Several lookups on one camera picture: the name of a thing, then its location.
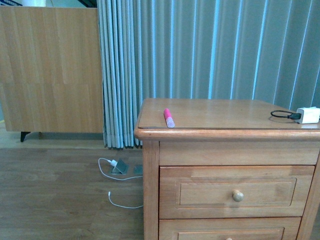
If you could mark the pink marker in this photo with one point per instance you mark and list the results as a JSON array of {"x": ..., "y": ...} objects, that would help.
[{"x": 168, "y": 118}]

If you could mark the wooden drawer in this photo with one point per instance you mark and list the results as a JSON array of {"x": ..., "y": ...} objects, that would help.
[
  {"x": 283, "y": 228},
  {"x": 233, "y": 191}
]

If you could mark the closed metal floor socket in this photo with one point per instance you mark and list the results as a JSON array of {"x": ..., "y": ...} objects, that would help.
[{"x": 138, "y": 169}]

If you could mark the open metal floor socket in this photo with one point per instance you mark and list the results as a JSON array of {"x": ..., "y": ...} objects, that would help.
[{"x": 119, "y": 167}]

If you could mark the wooden nightstand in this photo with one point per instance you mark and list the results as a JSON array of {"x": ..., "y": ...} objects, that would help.
[{"x": 223, "y": 133}]

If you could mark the grey pleated curtain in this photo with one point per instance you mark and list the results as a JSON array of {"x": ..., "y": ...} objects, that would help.
[{"x": 265, "y": 50}]

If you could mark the white power adapter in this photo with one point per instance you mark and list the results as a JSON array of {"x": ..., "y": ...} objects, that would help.
[{"x": 308, "y": 115}]

